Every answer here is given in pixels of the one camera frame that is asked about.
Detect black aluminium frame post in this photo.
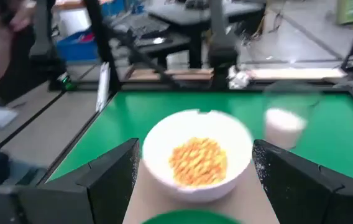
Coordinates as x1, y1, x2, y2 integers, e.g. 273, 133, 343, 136
85, 0, 121, 93

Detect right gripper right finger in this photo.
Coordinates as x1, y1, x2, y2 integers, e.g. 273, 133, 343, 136
252, 139, 353, 224

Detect round beige cork placemat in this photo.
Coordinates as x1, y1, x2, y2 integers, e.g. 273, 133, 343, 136
122, 161, 282, 224

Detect pale pink bowl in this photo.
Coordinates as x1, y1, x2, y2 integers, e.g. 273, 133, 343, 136
141, 108, 254, 203

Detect white crumpled wrap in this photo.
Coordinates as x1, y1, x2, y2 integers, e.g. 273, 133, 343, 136
227, 65, 252, 90

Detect clear glass with milk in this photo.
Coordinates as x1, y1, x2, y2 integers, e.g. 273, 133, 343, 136
262, 82, 320, 150

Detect white milk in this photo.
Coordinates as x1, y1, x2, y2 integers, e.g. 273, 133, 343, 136
265, 108, 308, 149

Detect wooden table side board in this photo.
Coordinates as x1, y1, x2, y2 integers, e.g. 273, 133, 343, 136
126, 67, 347, 82

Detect white flat bracket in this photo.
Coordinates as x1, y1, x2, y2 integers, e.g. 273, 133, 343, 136
95, 62, 111, 113

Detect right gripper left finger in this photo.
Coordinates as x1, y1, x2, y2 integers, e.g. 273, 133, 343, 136
0, 138, 141, 224

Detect black side desk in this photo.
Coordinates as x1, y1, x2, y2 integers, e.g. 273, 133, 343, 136
147, 0, 266, 69

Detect orange cereal pieces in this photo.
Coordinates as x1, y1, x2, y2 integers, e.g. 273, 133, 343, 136
168, 136, 229, 187

